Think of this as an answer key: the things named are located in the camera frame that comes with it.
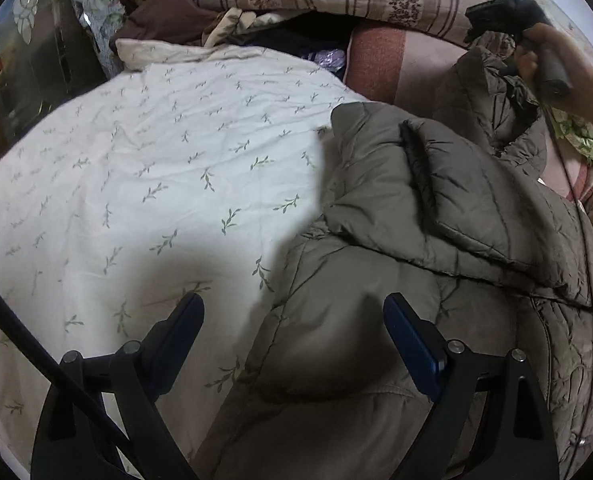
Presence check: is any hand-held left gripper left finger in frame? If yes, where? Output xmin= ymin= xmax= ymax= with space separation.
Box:
xmin=30 ymin=292 xmax=206 ymax=480

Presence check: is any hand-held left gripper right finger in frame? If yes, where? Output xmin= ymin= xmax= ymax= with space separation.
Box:
xmin=383 ymin=294 xmax=561 ymax=480

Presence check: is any olive quilted down jacket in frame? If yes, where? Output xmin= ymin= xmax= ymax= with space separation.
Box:
xmin=192 ymin=46 xmax=593 ymax=480

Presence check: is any dark clothes pile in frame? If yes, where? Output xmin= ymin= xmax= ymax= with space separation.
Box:
xmin=236 ymin=12 xmax=362 ymax=71

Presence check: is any person's right hand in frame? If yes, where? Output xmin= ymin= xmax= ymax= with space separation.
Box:
xmin=515 ymin=22 xmax=593 ymax=131

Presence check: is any green floral cloth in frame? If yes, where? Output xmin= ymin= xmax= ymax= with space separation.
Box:
xmin=549 ymin=106 xmax=593 ymax=166

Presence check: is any pink blanket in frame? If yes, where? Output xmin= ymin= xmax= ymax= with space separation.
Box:
xmin=343 ymin=21 xmax=469 ymax=117

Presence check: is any white leaf-print bed sheet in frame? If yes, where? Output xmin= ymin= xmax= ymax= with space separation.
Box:
xmin=0 ymin=38 xmax=364 ymax=476

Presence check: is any dark wooden cabinet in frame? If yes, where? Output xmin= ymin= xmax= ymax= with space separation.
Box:
xmin=0 ymin=0 xmax=108 ymax=171

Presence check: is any brown cloth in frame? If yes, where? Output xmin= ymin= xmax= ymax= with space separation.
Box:
xmin=120 ymin=0 xmax=222 ymax=47

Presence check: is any floral fabric bag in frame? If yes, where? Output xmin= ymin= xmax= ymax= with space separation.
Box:
xmin=71 ymin=0 xmax=130 ymax=78

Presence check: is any thin black cable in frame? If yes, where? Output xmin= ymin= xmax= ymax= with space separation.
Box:
xmin=540 ymin=100 xmax=593 ymax=281

